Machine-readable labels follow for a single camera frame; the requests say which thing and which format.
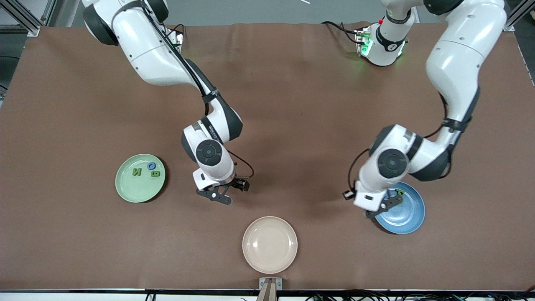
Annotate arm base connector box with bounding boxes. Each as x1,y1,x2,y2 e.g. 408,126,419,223
171,28,184,53
354,26,373,57

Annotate blue plate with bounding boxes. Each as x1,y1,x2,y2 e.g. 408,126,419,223
373,180,426,235

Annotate beige plate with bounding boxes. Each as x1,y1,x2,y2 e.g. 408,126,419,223
242,216,298,275

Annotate light green plate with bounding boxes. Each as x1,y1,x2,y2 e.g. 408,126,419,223
115,153,166,204

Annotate brown table cover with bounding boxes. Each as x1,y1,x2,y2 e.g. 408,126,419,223
0,22,535,292

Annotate tangled black cables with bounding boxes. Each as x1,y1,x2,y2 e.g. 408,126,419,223
305,288,535,301

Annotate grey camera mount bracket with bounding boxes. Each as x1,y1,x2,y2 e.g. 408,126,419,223
257,277,283,301

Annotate black base cable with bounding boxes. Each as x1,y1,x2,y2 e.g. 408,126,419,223
321,21,360,44

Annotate white table edge rail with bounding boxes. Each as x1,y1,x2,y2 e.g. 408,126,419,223
0,288,535,301

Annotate aluminium frame post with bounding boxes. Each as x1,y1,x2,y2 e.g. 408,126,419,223
504,0,528,32
0,0,57,37

